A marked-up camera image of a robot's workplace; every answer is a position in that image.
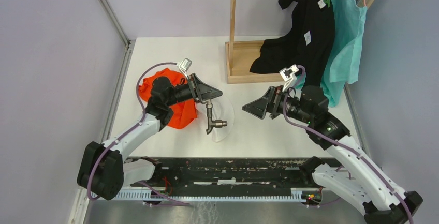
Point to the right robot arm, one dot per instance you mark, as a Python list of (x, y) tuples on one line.
[(368, 189)]

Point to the silver angle valve fitting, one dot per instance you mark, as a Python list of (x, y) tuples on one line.
[(209, 108)]

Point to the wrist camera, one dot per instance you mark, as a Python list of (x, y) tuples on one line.
[(184, 66), (289, 76)]

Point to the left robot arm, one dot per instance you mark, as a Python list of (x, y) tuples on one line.
[(103, 171)]

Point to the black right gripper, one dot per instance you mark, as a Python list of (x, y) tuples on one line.
[(259, 106)]

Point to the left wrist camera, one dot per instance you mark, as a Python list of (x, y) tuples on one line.
[(184, 66)]

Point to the teal garment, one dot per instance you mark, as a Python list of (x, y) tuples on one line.
[(343, 64)]

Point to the black t-shirt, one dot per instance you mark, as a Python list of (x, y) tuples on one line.
[(308, 43)]

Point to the orange cloth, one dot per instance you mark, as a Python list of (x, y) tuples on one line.
[(183, 112)]

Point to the wooden clothes rack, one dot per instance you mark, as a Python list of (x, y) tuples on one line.
[(250, 23)]

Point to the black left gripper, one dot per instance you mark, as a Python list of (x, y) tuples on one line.
[(202, 90)]

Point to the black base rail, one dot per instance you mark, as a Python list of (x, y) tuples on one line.
[(231, 177)]

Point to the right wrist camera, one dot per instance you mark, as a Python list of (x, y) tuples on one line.
[(289, 76)]

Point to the white bucket hat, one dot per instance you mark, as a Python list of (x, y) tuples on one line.
[(222, 110)]

